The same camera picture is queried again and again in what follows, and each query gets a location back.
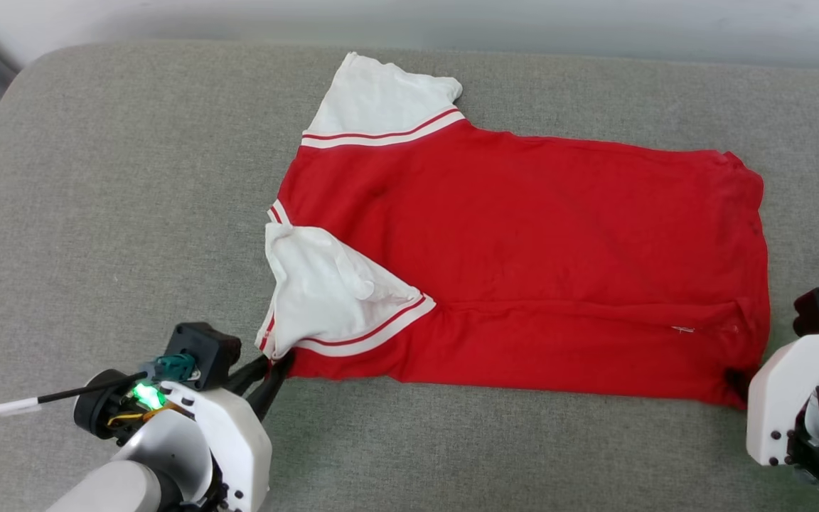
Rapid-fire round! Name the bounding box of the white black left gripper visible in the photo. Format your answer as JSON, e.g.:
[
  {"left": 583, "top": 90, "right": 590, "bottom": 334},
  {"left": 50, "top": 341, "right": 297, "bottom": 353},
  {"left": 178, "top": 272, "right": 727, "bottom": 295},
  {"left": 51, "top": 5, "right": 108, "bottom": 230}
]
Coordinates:
[{"left": 74, "top": 351, "right": 295, "bottom": 512}]

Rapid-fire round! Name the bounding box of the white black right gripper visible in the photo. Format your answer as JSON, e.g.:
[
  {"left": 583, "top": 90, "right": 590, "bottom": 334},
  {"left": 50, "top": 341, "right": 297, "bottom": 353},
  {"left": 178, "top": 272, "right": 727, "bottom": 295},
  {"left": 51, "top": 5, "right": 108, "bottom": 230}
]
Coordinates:
[{"left": 727, "top": 331, "right": 819, "bottom": 467}]

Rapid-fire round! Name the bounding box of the red and white t-shirt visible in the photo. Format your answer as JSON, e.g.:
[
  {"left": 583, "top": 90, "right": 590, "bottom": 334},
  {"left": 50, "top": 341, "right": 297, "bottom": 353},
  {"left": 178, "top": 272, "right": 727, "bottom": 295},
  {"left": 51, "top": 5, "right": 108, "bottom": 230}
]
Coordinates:
[{"left": 255, "top": 51, "right": 771, "bottom": 410}]

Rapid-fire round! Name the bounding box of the grey fabric sofa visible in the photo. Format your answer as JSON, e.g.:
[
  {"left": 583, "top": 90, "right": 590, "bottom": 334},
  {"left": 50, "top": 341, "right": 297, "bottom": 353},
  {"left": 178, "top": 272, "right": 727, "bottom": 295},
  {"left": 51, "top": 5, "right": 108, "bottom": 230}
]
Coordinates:
[{"left": 0, "top": 41, "right": 819, "bottom": 512}]

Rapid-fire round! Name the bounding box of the teal left cable connector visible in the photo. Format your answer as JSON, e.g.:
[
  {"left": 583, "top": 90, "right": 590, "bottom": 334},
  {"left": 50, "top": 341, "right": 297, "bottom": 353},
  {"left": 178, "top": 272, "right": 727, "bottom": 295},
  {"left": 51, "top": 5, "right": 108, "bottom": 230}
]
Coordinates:
[{"left": 154, "top": 353, "right": 200, "bottom": 385}]

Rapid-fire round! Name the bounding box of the thin black left cable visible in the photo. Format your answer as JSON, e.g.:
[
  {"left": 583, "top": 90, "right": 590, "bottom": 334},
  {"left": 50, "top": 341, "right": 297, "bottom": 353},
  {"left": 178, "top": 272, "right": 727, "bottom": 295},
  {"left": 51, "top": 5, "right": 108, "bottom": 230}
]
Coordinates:
[{"left": 0, "top": 371, "right": 158, "bottom": 419}]

